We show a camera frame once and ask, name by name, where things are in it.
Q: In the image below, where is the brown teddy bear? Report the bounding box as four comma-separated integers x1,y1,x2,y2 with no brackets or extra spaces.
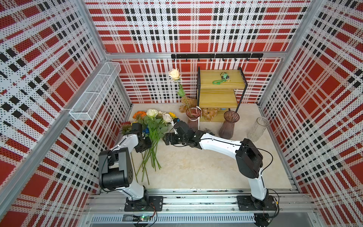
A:
179,96,218,122

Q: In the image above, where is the dark pink ribbed vase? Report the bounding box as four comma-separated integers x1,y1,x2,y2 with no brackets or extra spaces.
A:
218,110,240,140

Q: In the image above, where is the wooden shelf black frame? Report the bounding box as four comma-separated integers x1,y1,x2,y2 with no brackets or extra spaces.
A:
197,67,248,122

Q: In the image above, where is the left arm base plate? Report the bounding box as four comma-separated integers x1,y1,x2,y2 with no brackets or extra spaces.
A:
124,196,164,212

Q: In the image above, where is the red daisy flower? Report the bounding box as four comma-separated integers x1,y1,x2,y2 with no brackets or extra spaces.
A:
121,122,131,128

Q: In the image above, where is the black hook rail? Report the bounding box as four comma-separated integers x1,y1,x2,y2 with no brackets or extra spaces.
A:
171,53,264,60

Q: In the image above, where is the pink glass vase with ribbon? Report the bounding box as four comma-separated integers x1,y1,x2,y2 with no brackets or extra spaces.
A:
186,107,202,131

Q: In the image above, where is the green toy with lanyard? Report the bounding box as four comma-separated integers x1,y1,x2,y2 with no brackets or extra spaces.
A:
212,72,230,85

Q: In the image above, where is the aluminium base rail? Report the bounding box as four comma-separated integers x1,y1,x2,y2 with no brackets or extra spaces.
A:
80,189,324,227

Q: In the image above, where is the circuit board on rail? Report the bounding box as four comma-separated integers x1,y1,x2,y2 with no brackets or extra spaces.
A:
132,215,151,223

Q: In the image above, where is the clear glass vase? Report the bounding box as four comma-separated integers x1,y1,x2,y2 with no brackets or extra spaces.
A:
247,117,269,142

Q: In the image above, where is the yellow daisy flower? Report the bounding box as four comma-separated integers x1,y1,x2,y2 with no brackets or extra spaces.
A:
169,112,177,119

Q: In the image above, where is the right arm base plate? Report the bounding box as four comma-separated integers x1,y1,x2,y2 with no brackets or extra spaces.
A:
236,195,277,211

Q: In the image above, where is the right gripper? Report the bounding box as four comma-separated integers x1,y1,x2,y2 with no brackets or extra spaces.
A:
162,132,188,144

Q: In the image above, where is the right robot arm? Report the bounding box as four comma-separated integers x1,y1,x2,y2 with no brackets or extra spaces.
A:
163,119,268,201

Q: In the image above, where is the white wire wall basket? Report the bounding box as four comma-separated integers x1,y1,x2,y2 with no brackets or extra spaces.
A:
70,62,121,121

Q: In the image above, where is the pale green rose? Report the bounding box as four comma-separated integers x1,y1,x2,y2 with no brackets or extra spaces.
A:
146,109,161,170

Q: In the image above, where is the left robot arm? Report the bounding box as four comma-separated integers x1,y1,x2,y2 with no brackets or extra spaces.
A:
98,123,151,203

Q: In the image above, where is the cream rose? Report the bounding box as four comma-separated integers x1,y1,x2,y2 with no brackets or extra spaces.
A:
169,69,196,114

